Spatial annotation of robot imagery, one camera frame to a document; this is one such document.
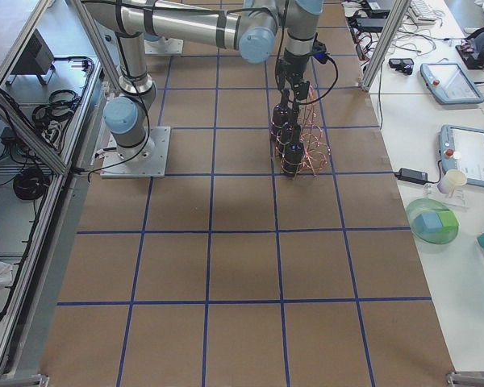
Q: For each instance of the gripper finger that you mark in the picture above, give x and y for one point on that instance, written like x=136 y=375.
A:
x=280 y=80
x=296 y=105

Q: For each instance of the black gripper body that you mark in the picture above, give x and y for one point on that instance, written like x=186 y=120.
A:
x=292 y=67

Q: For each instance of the dark wine bottle carried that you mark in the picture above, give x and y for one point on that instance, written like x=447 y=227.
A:
x=284 y=137

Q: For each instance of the dark wine bottle in basket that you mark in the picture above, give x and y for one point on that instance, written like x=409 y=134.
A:
x=292 y=158

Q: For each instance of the black power adapter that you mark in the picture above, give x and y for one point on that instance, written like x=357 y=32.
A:
x=412 y=176

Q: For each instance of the teach pendant far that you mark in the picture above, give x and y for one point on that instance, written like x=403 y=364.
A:
x=450 y=84

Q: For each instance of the teach pendant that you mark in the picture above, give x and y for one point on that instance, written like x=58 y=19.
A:
x=450 y=84
x=462 y=148

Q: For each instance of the paper cup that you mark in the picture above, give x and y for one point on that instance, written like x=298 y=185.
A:
x=452 y=180

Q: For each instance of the green bowl with blocks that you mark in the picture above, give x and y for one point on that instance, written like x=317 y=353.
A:
x=432 y=221

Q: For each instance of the teach pendant near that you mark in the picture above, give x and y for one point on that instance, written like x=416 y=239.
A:
x=462 y=148

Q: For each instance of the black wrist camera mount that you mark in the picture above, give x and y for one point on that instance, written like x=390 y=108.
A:
x=319 y=51

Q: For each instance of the copper wire wine basket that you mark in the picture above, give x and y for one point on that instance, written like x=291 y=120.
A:
x=316 y=149

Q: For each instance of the aluminium frame post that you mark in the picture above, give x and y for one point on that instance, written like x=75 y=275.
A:
x=392 y=25

